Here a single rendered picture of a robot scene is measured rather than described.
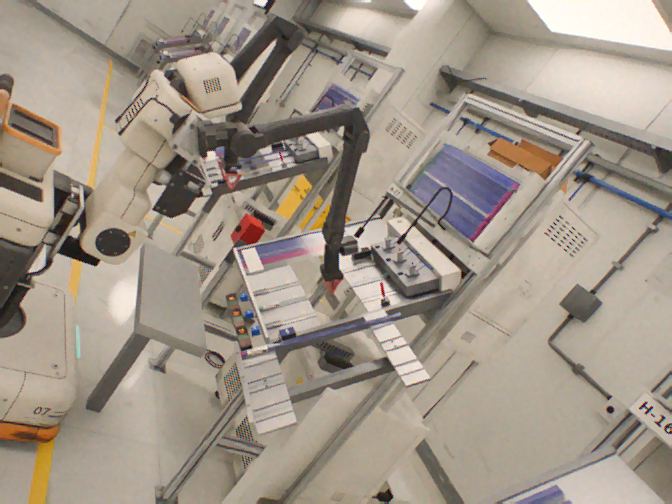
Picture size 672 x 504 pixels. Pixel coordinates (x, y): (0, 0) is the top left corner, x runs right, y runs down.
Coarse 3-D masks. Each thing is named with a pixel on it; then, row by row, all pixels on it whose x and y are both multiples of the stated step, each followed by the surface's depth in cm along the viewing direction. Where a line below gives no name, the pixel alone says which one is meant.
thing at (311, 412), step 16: (304, 400) 153; (320, 400) 147; (336, 400) 149; (304, 416) 149; (320, 416) 150; (288, 432) 152; (304, 432) 151; (272, 448) 154; (288, 448) 152; (256, 464) 157; (272, 464) 153; (240, 480) 160; (256, 480) 154; (272, 480) 156; (240, 496) 156; (256, 496) 157
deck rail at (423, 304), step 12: (408, 300) 187; (420, 300) 187; (432, 300) 189; (444, 300) 191; (372, 312) 183; (396, 312) 185; (408, 312) 187; (420, 312) 189; (324, 324) 179; (336, 324) 178; (348, 324) 180; (300, 336) 175; (336, 336) 181; (300, 348) 178
